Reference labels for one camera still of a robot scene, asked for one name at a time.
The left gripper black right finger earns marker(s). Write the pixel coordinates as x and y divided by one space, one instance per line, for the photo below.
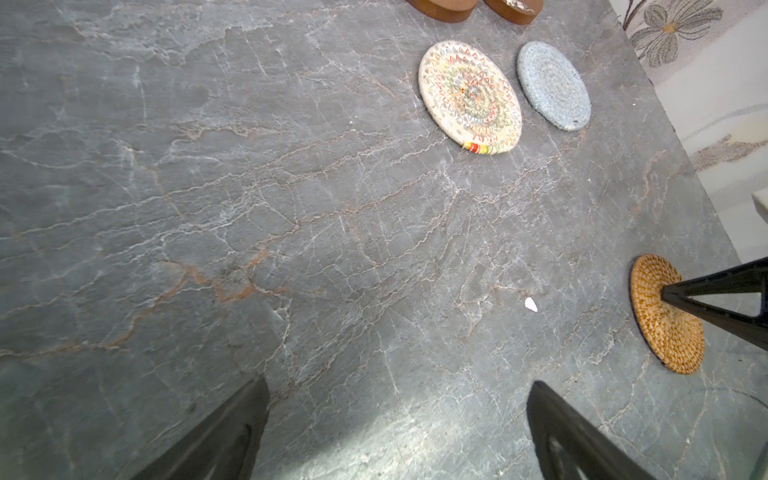
568 446

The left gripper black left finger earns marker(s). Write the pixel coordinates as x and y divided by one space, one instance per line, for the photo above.
222 446

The rattan wicker round coaster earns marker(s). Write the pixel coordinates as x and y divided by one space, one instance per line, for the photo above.
674 336

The blue grey woven coaster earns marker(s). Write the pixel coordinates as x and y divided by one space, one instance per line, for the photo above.
553 86

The woven multicolour round coaster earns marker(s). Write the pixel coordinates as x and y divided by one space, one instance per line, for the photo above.
470 98

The dark brown glossy coaster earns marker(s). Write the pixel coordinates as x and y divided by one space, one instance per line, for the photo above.
521 12

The brown cork round coaster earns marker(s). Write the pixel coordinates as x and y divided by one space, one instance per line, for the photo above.
448 11

